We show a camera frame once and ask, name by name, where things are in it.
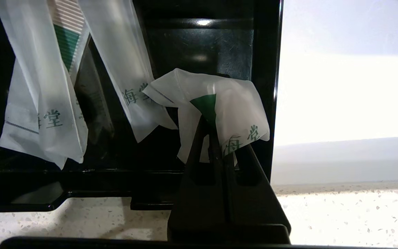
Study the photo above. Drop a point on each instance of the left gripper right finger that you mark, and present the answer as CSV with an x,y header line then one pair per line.
x,y
257,207

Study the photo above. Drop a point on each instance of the white ceramic sink basin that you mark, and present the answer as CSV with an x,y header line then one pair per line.
x,y
340,86

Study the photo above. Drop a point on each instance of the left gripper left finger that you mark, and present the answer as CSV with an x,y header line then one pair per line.
x,y
199,200

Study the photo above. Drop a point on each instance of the long toothbrush packet green label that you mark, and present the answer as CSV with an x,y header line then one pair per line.
x,y
47,86

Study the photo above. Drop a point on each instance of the clear toothbrush packet green label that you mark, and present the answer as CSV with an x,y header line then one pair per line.
x,y
123,52

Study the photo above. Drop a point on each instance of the black box drawer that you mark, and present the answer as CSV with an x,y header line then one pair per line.
x,y
202,45

